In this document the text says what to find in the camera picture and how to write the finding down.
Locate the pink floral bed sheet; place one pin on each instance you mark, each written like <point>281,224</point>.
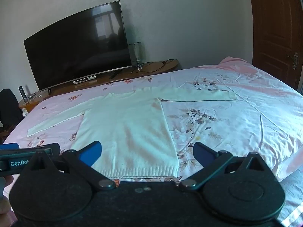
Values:
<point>236,123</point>

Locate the brown wooden door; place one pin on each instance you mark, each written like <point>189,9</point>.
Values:
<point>272,28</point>

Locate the black chair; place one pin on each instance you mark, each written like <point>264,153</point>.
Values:
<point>8,108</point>

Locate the small clear glass item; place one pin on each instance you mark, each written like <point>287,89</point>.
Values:
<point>33,96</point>

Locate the silver set-top box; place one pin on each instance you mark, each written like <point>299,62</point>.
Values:
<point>84,79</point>

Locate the white knit sweater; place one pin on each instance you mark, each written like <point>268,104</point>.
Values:
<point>127,127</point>

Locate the person's left hand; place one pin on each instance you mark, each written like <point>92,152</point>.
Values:
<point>4,209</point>

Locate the black remote control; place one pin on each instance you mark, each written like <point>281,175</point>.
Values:
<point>113,75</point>

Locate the clear glass table lamp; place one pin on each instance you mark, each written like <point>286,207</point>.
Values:
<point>135,52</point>

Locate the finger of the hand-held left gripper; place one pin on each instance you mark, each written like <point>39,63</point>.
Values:
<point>9,146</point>

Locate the black flat screen television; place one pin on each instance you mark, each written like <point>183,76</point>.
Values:
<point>75,49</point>

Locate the dark bottle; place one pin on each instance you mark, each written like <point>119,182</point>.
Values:
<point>21,92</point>

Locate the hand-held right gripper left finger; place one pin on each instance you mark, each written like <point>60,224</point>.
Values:
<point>91,153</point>

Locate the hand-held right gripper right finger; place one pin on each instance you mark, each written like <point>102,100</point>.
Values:
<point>203,153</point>

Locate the wooden television console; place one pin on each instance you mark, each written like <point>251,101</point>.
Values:
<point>132,75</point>

